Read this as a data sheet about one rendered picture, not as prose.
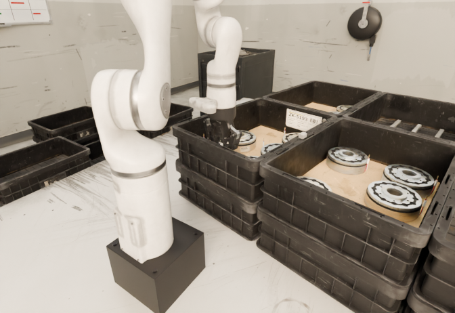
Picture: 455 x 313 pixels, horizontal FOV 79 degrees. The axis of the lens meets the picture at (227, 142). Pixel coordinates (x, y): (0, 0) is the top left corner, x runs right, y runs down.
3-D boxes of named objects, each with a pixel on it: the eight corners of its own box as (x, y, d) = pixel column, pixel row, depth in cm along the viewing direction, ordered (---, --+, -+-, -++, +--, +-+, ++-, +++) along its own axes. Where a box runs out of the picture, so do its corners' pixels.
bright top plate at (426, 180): (423, 194, 59) (424, 192, 59) (376, 174, 67) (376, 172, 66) (440, 178, 65) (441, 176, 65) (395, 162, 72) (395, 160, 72)
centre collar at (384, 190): (403, 204, 56) (404, 201, 55) (377, 194, 59) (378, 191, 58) (409, 194, 59) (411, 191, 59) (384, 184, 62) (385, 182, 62)
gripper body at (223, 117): (243, 102, 70) (242, 136, 74) (222, 95, 76) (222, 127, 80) (220, 108, 66) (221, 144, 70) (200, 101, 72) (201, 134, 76)
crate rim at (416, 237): (424, 252, 39) (429, 239, 38) (254, 173, 57) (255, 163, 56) (464, 156, 65) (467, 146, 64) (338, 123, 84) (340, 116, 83)
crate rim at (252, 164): (259, 103, 102) (259, 97, 101) (338, 123, 84) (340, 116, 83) (169, 134, 76) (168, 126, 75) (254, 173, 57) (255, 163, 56)
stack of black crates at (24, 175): (30, 269, 127) (-4, 186, 108) (3, 242, 142) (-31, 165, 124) (107, 219, 158) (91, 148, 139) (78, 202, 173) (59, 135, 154)
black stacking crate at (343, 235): (404, 297, 43) (426, 241, 38) (254, 211, 61) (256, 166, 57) (449, 190, 69) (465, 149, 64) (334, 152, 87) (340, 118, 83)
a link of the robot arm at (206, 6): (223, 39, 71) (204, -20, 63) (245, 42, 65) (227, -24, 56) (202, 51, 69) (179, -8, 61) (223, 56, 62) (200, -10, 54)
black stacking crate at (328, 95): (333, 152, 88) (339, 117, 83) (258, 127, 106) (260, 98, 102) (376, 120, 114) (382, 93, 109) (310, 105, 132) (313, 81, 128)
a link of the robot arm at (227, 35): (246, 86, 67) (224, 80, 73) (247, 16, 60) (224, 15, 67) (221, 91, 63) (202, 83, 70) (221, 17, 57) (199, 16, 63)
